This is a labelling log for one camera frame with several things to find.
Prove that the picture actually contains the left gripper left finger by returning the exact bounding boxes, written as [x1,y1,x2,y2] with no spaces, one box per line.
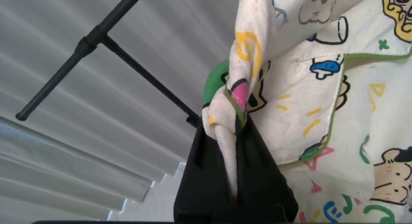
[173,119,238,223]

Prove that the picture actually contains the black clothes rack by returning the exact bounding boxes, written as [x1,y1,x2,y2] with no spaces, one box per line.
[15,0,202,129]

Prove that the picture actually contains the cream printed garment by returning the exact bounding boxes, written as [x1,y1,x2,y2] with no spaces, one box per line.
[201,0,412,223]

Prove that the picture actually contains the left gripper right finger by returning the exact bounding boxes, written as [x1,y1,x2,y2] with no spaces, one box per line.
[234,113,299,223]

